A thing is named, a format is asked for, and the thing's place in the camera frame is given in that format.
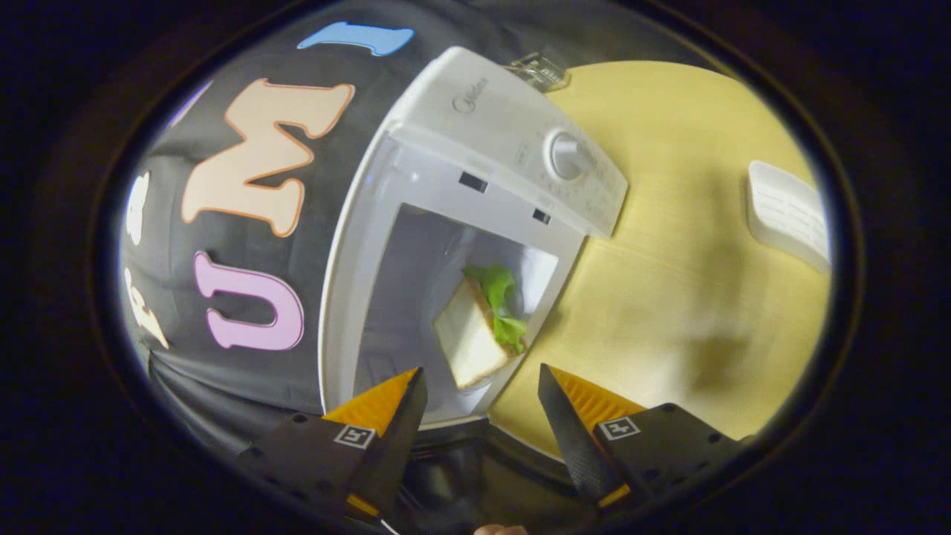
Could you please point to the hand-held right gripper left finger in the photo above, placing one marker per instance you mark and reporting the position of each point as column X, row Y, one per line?
column 390, row 453

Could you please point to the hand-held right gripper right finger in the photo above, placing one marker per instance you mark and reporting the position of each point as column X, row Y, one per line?
column 568, row 446

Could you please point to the lettuce sandwich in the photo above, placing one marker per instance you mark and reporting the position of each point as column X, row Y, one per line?
column 468, row 338

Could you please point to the white microwave oven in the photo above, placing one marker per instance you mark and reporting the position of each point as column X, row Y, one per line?
column 490, row 126

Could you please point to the white plastic tray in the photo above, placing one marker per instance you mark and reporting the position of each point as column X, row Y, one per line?
column 787, row 215

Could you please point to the clear glass cup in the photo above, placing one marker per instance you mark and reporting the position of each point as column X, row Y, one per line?
column 539, row 73

